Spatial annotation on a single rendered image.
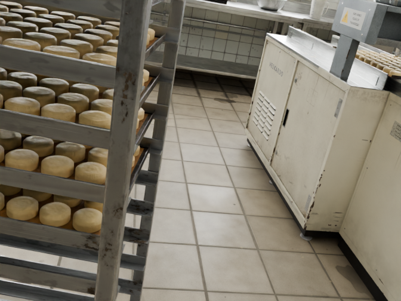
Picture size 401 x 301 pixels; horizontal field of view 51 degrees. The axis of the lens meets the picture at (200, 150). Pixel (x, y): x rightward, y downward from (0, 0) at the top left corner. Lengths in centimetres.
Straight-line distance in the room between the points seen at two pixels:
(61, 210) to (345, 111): 148
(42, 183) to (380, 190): 160
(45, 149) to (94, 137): 17
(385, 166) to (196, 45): 342
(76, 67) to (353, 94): 154
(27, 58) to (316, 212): 178
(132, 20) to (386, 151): 162
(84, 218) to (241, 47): 451
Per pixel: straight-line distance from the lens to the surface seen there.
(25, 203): 78
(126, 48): 54
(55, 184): 67
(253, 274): 198
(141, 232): 119
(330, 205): 220
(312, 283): 205
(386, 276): 200
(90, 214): 75
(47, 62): 60
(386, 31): 207
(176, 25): 98
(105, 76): 58
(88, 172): 69
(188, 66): 440
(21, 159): 72
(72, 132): 62
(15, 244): 132
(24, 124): 65
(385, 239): 199
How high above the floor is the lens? 121
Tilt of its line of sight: 24 degrees down
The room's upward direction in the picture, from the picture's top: 11 degrees clockwise
